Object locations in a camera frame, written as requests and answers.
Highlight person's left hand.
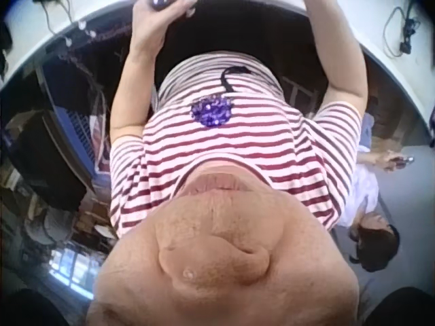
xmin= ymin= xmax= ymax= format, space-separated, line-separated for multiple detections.
xmin=130 ymin=0 xmax=197 ymax=56

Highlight person's legs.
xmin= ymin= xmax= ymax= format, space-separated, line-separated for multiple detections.
xmin=154 ymin=0 xmax=329 ymax=113

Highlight blue plastic crate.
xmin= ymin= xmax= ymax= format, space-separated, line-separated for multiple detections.
xmin=36 ymin=60 xmax=114 ymax=179

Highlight heap of boxes and bags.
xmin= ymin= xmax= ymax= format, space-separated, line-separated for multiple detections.
xmin=0 ymin=108 xmax=113 ymax=254

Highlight thin dark cable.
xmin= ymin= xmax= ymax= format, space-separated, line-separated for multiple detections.
xmin=36 ymin=0 xmax=73 ymax=35

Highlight black cable with plug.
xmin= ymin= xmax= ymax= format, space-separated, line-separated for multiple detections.
xmin=383 ymin=5 xmax=423 ymax=58

